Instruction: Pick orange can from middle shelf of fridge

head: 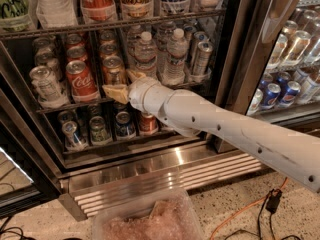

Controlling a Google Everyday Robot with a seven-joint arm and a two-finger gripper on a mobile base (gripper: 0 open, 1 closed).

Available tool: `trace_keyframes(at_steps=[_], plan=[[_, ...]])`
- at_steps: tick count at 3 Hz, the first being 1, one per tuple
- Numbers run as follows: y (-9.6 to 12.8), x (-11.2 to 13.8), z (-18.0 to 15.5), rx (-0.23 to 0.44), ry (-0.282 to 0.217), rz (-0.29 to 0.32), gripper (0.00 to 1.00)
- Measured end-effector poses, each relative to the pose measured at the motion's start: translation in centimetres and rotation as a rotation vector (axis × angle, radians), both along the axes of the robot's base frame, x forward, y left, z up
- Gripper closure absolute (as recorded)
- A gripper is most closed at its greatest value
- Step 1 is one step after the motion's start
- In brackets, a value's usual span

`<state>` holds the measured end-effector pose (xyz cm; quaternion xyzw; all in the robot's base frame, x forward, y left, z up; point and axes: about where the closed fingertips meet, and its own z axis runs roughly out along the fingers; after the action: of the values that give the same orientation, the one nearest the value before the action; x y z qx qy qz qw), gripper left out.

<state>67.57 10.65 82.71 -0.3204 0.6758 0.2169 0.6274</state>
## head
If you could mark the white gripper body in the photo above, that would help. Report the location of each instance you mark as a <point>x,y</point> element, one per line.
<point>139,92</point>

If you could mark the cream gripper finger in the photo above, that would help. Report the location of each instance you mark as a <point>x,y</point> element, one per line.
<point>134,75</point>
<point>118,93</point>

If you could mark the orange can shelf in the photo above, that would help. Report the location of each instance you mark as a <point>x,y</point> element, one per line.
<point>114,71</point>

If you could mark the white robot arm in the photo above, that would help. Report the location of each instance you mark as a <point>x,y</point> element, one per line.
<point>294,154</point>

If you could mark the red can bottom shelf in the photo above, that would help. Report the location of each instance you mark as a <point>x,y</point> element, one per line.
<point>147,124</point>

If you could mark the blue can bottom shelf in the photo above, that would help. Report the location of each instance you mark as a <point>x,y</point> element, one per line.
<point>125,128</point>

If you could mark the red Coca-Cola can front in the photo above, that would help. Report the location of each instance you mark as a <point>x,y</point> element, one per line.
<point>81,80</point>

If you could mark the green can bottom shelf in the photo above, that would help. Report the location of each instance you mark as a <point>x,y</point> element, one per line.
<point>98,132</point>

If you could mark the blue white can bottom left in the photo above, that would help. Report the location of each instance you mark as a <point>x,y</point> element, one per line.
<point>73,135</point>

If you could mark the slim silver can front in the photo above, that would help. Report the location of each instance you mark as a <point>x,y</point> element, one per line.
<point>203,54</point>

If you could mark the white silver can front left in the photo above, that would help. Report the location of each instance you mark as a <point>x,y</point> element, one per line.
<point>50,92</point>

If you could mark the large Coca-Cola can top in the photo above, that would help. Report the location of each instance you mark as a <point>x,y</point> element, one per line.
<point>97,10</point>

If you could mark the steel fridge base grille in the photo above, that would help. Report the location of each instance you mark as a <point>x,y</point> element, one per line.
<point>88,191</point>

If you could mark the blue Pepsi can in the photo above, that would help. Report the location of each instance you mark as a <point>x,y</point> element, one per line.
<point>271,93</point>

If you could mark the green LaCroix can top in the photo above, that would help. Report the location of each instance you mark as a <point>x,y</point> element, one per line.
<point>15,15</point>

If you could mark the clear water bottle left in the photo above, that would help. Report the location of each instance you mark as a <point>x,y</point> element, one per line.
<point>145,55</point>

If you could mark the clear water bottle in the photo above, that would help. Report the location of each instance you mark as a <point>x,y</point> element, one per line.
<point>175,60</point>
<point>145,55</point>

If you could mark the clear water bottle right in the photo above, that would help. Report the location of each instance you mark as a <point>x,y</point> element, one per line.
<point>175,60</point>

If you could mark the clear plastic bin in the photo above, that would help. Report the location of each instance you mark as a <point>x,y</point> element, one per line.
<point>161,215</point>

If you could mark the black power adapter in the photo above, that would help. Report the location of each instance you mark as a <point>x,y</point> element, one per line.
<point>273,201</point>

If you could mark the steel fridge door frame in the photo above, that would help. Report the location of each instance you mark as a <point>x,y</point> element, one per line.
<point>250,32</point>

